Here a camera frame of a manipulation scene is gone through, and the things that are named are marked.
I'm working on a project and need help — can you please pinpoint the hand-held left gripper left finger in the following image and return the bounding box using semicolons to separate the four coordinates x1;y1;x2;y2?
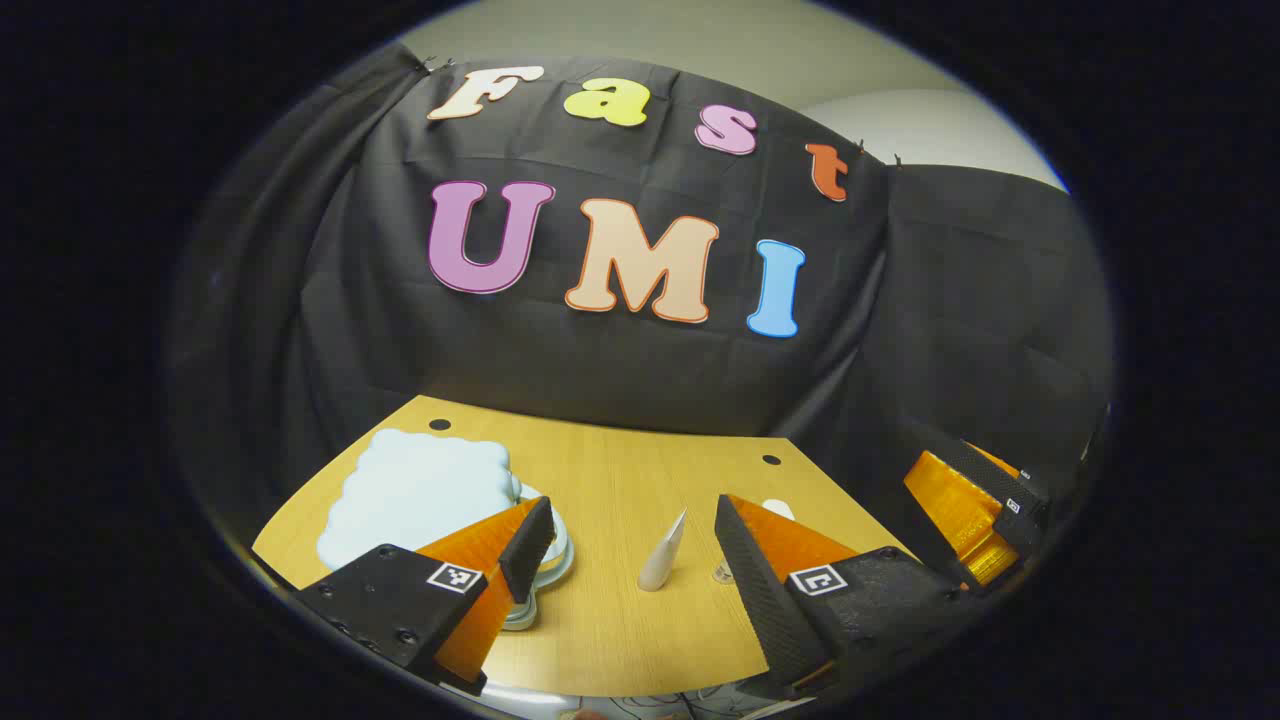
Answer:
293;497;558;698

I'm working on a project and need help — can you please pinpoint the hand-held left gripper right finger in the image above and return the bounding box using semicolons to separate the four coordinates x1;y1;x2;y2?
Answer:
713;493;991;701

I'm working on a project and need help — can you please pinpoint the white cone-shaped tube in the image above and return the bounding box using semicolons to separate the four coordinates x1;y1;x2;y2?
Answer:
638;508;689;593

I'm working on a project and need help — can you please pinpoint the light blue cloud-shaped suitcase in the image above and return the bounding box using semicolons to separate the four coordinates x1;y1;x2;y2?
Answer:
316;428;576;633

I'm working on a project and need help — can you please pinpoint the black backdrop cloth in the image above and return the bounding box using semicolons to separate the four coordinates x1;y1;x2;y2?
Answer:
165;45;1116;601

